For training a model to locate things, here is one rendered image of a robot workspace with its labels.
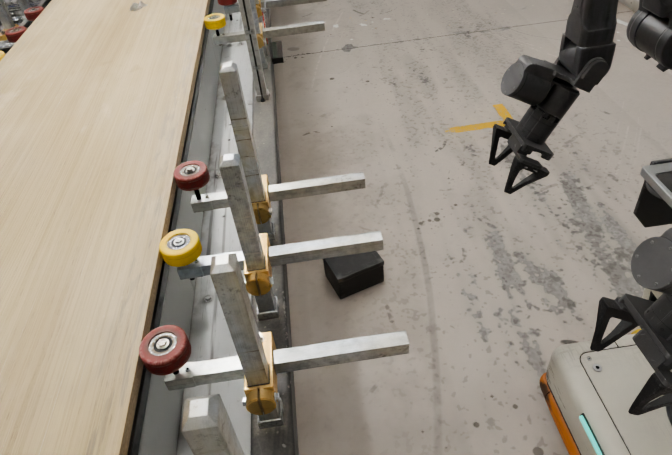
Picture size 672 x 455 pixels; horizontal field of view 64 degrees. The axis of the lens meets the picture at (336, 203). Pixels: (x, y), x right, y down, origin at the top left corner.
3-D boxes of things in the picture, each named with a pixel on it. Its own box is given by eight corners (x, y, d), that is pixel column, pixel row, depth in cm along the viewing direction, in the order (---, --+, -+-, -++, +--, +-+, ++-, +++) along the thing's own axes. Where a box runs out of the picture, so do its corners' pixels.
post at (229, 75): (273, 231, 141) (235, 59, 111) (273, 240, 139) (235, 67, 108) (260, 233, 141) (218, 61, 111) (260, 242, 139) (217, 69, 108)
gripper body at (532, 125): (518, 152, 94) (544, 116, 90) (500, 124, 102) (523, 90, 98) (548, 163, 96) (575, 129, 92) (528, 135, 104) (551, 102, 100)
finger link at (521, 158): (495, 194, 96) (526, 152, 92) (483, 172, 102) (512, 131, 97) (526, 205, 98) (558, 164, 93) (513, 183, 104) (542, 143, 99)
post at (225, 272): (285, 422, 107) (234, 248, 76) (285, 440, 104) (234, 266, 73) (267, 425, 106) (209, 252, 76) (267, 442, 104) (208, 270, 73)
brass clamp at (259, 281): (273, 248, 121) (270, 231, 118) (275, 294, 110) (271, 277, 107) (246, 252, 121) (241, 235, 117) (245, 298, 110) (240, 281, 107)
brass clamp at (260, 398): (279, 346, 103) (274, 330, 100) (281, 412, 92) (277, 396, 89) (246, 351, 103) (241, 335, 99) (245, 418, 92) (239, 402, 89)
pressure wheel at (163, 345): (163, 408, 93) (143, 370, 86) (153, 373, 99) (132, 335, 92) (208, 387, 96) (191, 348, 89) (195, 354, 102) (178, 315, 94)
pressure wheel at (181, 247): (170, 293, 114) (153, 255, 107) (177, 266, 120) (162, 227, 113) (207, 290, 114) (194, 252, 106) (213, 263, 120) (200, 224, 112)
